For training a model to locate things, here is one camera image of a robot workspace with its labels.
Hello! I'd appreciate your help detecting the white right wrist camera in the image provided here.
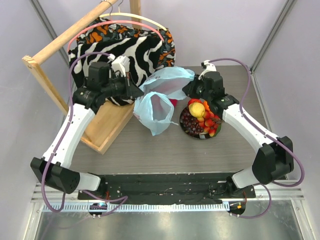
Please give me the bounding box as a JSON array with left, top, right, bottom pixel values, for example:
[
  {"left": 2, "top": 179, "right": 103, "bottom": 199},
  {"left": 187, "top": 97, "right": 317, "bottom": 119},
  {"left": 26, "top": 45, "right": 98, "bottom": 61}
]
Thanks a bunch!
[{"left": 198, "top": 60, "right": 217, "bottom": 80}]

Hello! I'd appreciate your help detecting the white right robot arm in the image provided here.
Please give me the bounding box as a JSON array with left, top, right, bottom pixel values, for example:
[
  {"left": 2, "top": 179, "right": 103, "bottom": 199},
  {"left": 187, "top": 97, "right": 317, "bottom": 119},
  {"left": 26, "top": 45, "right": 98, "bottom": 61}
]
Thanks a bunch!
[{"left": 182, "top": 71, "right": 294, "bottom": 198}]

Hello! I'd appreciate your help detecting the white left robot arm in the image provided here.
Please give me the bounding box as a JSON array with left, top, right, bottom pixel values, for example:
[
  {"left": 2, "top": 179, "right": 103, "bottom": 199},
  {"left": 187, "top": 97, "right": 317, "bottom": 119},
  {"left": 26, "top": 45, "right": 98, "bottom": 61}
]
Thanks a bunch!
[{"left": 30, "top": 56, "right": 144, "bottom": 200}]

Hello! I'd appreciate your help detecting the dark purple grape bunch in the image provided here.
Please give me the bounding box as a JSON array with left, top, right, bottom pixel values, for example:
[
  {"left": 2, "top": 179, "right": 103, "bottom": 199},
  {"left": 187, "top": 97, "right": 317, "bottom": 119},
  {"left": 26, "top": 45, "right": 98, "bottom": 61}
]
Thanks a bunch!
[{"left": 179, "top": 108, "right": 204, "bottom": 137}]

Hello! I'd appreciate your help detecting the yellow pear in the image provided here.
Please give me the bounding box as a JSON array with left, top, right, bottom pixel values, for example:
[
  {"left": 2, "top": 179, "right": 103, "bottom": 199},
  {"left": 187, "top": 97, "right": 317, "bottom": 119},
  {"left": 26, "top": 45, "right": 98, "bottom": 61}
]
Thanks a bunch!
[{"left": 188, "top": 102, "right": 206, "bottom": 118}]

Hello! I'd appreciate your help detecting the black fruit plate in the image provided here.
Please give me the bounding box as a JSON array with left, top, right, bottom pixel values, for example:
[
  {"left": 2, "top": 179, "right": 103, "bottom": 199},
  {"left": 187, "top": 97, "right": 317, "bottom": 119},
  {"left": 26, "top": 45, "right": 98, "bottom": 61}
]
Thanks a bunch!
[{"left": 179, "top": 106, "right": 222, "bottom": 140}]

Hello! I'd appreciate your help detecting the wooden clothes rack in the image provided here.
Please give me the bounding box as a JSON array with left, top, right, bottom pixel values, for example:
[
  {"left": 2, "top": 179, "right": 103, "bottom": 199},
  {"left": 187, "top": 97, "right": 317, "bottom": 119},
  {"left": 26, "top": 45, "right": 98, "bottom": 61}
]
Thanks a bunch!
[{"left": 21, "top": 0, "right": 142, "bottom": 155}]

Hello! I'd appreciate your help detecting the light blue cartoon plastic bag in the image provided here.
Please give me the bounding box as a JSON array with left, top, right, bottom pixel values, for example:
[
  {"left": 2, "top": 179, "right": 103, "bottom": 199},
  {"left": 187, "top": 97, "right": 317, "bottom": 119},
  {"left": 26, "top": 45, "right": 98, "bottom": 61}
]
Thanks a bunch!
[{"left": 133, "top": 66, "right": 195, "bottom": 136}]

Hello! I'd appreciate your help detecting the red apple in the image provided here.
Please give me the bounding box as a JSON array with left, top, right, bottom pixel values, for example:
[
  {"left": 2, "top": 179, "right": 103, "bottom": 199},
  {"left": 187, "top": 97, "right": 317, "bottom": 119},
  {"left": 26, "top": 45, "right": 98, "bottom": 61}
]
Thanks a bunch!
[{"left": 187, "top": 98, "right": 203, "bottom": 106}]

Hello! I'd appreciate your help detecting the zebra pattern fleece garment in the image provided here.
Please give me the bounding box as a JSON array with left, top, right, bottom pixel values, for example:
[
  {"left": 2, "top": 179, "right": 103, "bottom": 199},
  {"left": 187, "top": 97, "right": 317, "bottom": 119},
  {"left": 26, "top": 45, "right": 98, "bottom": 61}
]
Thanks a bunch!
[{"left": 68, "top": 36, "right": 163, "bottom": 106}]

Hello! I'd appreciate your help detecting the white slotted cable duct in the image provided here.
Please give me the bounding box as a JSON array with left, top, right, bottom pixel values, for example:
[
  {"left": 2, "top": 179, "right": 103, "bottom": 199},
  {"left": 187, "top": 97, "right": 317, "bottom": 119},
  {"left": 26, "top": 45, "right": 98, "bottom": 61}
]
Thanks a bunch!
[{"left": 42, "top": 202, "right": 231, "bottom": 213}]

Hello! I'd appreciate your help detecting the cream clothes hanger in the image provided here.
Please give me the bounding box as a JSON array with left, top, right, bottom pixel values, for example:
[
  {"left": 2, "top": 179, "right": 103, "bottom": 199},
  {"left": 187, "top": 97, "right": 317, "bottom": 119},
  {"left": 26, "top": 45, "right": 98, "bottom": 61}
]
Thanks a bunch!
[{"left": 99, "top": 0, "right": 168, "bottom": 31}]

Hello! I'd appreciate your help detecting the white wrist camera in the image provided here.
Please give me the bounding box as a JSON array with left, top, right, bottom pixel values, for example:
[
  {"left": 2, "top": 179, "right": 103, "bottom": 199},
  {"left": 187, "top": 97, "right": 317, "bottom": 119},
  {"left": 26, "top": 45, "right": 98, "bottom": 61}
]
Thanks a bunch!
[
  {"left": 107, "top": 54, "right": 130, "bottom": 79},
  {"left": 198, "top": 60, "right": 217, "bottom": 80}
]

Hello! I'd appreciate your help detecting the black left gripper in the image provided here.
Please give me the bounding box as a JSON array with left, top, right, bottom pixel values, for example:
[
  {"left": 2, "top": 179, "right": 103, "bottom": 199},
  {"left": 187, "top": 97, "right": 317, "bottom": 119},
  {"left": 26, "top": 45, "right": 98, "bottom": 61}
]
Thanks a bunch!
[{"left": 101, "top": 72, "right": 144, "bottom": 100}]

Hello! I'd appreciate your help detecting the orange persimmon fruit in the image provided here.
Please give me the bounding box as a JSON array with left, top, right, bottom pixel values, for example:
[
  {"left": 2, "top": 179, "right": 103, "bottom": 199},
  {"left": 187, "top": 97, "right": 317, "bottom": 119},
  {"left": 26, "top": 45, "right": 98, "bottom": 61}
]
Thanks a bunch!
[{"left": 202, "top": 100, "right": 212, "bottom": 113}]

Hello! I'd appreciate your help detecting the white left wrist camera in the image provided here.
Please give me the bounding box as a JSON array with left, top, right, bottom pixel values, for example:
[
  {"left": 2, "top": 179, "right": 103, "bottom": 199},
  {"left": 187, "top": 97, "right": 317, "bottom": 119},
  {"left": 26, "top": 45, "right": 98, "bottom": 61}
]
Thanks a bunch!
[{"left": 107, "top": 54, "right": 130, "bottom": 79}]

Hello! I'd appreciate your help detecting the red folded cloth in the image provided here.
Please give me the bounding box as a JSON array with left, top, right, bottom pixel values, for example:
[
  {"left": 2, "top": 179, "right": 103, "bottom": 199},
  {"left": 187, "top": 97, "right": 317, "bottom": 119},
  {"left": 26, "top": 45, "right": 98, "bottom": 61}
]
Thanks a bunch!
[{"left": 170, "top": 99, "right": 178, "bottom": 107}]

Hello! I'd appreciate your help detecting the pink clothes hanger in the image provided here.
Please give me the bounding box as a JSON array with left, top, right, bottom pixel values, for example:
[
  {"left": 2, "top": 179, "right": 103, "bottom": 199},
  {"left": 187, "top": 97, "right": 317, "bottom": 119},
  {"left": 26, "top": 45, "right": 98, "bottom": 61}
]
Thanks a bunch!
[{"left": 67, "top": 20, "right": 166, "bottom": 53}]

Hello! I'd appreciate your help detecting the red yellow cherry bunch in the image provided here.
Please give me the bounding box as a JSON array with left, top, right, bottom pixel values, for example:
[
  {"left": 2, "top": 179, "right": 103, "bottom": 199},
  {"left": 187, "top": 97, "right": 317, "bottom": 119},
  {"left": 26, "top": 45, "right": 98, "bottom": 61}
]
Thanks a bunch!
[{"left": 197, "top": 111, "right": 222, "bottom": 138}]

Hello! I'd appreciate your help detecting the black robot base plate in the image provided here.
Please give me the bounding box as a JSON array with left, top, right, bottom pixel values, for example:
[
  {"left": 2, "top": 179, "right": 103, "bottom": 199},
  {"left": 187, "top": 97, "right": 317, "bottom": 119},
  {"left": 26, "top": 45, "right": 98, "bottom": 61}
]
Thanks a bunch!
[{"left": 102, "top": 173, "right": 256, "bottom": 205}]

